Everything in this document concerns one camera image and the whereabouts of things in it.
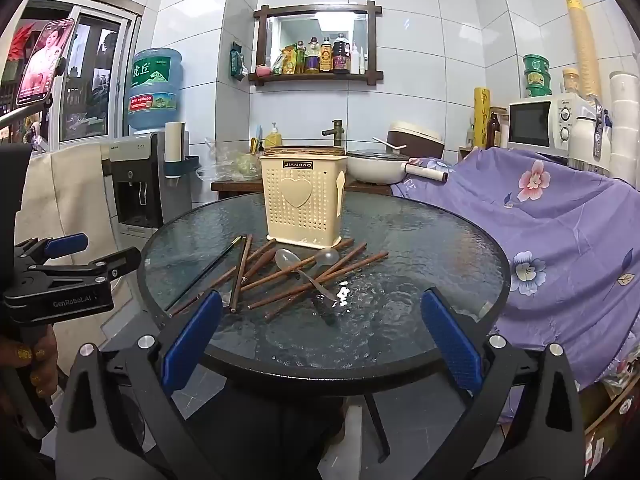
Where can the amber bottle yellow label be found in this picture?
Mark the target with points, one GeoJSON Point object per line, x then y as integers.
{"type": "Point", "coordinates": [326, 57]}

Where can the white ladle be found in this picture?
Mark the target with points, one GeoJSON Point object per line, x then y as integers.
{"type": "Point", "coordinates": [387, 142]}

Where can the beige cloth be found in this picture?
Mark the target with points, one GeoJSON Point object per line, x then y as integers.
{"type": "Point", "coordinates": [75, 190]}

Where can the black chopstick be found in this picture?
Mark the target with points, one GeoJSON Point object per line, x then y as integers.
{"type": "Point", "coordinates": [210, 271]}

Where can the small clear bottle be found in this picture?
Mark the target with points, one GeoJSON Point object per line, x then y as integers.
{"type": "Point", "coordinates": [470, 136]}

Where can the teal wall holder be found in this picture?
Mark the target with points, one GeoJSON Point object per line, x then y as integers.
{"type": "Point", "coordinates": [189, 165]}

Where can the blue water jug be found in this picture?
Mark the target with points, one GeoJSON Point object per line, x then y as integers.
{"type": "Point", "coordinates": [155, 85]}

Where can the white squeeze bottle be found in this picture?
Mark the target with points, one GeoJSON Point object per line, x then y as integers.
{"type": "Point", "coordinates": [355, 62]}
{"type": "Point", "coordinates": [363, 62]}

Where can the green pouch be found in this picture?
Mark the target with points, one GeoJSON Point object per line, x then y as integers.
{"type": "Point", "coordinates": [276, 66]}

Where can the small wooden crate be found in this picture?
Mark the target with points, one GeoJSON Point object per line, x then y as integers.
{"type": "Point", "coordinates": [465, 155]}

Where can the green bottle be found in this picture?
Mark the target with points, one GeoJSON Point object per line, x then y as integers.
{"type": "Point", "coordinates": [300, 60]}

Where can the clear plastic bag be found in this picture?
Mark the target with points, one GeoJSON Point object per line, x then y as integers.
{"type": "Point", "coordinates": [230, 162]}

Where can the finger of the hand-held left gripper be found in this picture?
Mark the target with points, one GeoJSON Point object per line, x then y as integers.
{"type": "Point", "coordinates": [115, 262]}
{"type": "Point", "coordinates": [65, 245]}

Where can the wooden framed mirror shelf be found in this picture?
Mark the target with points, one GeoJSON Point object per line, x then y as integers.
{"type": "Point", "coordinates": [320, 9]}

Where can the yellow roll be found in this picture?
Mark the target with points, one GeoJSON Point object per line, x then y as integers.
{"type": "Point", "coordinates": [483, 120]}

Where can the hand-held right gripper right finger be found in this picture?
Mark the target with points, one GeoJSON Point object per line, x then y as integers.
{"type": "Point", "coordinates": [450, 340]}

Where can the yellow packet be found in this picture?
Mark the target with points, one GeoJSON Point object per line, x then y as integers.
{"type": "Point", "coordinates": [288, 62]}

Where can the brown white rice cooker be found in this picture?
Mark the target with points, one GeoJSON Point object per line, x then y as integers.
{"type": "Point", "coordinates": [420, 145]}

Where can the green packet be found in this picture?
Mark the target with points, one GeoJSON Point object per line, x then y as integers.
{"type": "Point", "coordinates": [238, 62]}

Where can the brown glass bottle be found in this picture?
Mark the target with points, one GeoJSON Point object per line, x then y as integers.
{"type": "Point", "coordinates": [494, 132]}

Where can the pink bowl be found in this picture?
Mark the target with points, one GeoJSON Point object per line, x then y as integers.
{"type": "Point", "coordinates": [262, 69]}

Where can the bunch of wooden chopsticks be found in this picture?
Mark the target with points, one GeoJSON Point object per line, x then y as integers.
{"type": "Point", "coordinates": [360, 265]}

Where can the smartphone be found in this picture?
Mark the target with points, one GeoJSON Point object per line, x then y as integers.
{"type": "Point", "coordinates": [45, 60]}

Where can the white microwave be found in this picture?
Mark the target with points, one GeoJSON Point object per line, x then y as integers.
{"type": "Point", "coordinates": [530, 122]}

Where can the oil bottle purple label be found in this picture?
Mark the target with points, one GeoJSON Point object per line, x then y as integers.
{"type": "Point", "coordinates": [313, 59]}

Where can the red decoration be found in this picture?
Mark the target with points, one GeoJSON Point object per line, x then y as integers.
{"type": "Point", "coordinates": [20, 42]}

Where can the woven basin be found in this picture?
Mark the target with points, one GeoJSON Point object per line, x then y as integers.
{"type": "Point", "coordinates": [300, 150]}

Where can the cream perforated utensil holder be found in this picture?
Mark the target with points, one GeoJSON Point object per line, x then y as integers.
{"type": "Point", "coordinates": [300, 220]}

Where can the person's left hand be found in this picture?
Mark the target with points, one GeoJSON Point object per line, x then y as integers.
{"type": "Point", "coordinates": [45, 360]}

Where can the white thermos kettle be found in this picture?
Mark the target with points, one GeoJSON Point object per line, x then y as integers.
{"type": "Point", "coordinates": [585, 145]}

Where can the dark soy sauce bottle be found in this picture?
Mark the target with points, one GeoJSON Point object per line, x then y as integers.
{"type": "Point", "coordinates": [341, 57]}

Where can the grey water dispenser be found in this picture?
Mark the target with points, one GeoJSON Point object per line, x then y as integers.
{"type": "Point", "coordinates": [135, 160]}

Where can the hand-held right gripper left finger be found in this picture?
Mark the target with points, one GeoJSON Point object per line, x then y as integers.
{"type": "Point", "coordinates": [192, 340]}

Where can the sliding window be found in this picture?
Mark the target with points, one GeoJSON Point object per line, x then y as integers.
{"type": "Point", "coordinates": [100, 80]}

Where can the purple floral cloth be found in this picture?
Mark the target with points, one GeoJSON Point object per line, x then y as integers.
{"type": "Point", "coordinates": [550, 240]}

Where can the white pot with glass lid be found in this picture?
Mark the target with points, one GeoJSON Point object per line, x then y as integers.
{"type": "Point", "coordinates": [375, 170]}

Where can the brass faucet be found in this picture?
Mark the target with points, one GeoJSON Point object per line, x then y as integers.
{"type": "Point", "coordinates": [338, 132]}

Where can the stack of white cups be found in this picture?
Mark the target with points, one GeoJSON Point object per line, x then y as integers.
{"type": "Point", "coordinates": [625, 130]}

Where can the yellow soap dispenser bottle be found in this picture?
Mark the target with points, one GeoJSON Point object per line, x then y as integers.
{"type": "Point", "coordinates": [274, 139]}

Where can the tall stack of paper cups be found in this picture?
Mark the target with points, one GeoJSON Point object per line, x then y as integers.
{"type": "Point", "coordinates": [585, 50]}

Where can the jar with tan lid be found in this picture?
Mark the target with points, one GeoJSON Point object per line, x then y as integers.
{"type": "Point", "coordinates": [571, 82]}

